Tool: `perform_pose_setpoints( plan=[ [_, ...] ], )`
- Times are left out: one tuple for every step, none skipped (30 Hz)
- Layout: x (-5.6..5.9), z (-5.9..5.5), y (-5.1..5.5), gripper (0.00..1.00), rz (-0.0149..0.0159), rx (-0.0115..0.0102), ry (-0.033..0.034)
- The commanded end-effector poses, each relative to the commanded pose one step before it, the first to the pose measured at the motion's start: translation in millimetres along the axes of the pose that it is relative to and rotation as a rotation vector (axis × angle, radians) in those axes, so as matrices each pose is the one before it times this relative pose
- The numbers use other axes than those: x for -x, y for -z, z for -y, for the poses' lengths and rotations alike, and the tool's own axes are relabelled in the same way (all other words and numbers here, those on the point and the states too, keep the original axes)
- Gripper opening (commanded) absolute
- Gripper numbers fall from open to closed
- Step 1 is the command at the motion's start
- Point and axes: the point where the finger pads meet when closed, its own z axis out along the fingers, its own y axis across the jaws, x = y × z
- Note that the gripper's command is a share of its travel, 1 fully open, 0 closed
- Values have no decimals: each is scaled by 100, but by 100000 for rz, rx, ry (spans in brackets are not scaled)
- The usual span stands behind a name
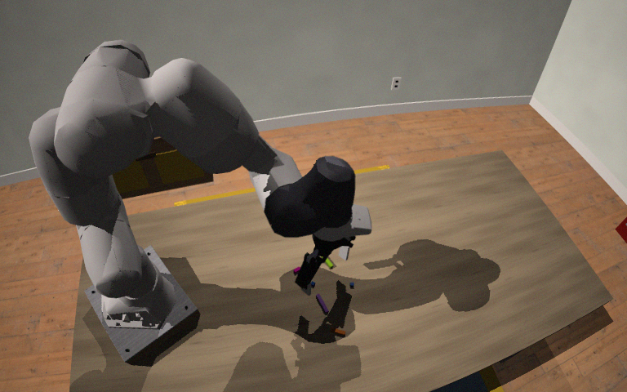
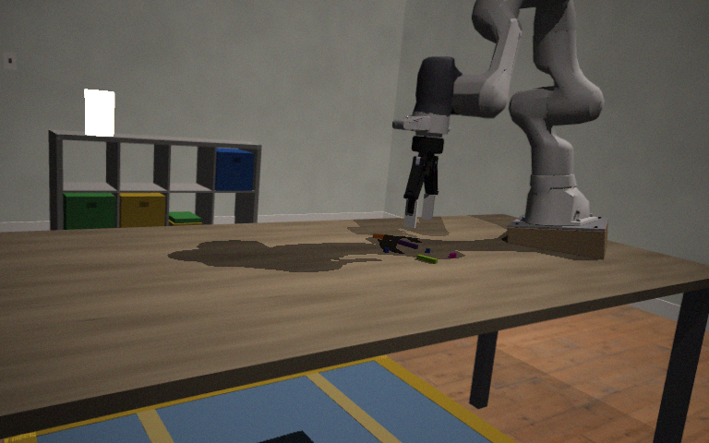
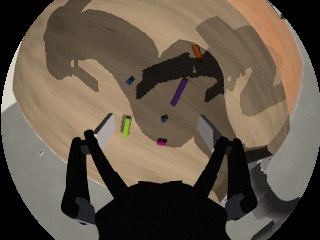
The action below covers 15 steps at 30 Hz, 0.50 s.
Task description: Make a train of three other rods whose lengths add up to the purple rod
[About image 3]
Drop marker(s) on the lime green rod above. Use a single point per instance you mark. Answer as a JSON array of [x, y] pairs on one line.
[[126, 127]]

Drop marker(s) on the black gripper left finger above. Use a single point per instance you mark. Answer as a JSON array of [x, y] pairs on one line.
[[74, 203]]

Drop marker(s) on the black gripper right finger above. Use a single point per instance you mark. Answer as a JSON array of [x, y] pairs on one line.
[[241, 198]]

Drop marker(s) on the orange rod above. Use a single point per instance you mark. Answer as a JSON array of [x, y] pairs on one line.
[[197, 54]]

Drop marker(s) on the purple rod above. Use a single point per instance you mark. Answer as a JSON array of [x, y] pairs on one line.
[[178, 92]]

